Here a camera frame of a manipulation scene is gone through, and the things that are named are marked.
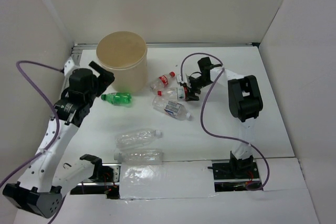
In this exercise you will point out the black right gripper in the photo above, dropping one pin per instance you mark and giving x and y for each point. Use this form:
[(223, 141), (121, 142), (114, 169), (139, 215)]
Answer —
[(190, 94)]

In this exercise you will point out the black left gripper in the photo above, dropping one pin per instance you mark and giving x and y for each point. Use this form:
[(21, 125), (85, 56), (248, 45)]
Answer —
[(106, 76)]

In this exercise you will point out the clear bottle red cap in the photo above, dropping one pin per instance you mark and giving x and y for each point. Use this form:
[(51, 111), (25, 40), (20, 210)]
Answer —
[(174, 94)]

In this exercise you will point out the clear bottle blue label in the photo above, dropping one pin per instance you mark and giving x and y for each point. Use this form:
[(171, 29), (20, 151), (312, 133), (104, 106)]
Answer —
[(171, 108)]

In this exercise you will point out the green plastic bottle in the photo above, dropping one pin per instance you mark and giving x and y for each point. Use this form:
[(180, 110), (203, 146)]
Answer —
[(117, 98)]

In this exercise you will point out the red label cola bottle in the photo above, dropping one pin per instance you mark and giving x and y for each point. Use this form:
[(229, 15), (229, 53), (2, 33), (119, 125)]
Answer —
[(162, 81)]

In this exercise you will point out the clear crushed bottle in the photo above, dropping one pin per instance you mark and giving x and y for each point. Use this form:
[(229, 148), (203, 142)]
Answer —
[(137, 138)]

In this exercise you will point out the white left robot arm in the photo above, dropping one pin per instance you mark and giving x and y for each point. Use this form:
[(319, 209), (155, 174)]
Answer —
[(33, 185)]

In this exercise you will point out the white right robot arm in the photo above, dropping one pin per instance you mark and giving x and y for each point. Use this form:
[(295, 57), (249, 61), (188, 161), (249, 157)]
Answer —
[(244, 102)]

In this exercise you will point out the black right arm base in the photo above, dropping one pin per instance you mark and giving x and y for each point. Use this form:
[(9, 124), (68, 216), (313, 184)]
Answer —
[(235, 169)]

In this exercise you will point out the beige round bin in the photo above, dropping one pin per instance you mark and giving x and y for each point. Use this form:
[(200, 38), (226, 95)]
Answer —
[(124, 54)]

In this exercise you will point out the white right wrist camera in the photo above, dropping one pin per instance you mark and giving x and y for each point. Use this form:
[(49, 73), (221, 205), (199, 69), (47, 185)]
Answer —
[(182, 79)]

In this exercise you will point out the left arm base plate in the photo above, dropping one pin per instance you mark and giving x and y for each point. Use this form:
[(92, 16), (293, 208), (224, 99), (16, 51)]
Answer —
[(107, 183)]

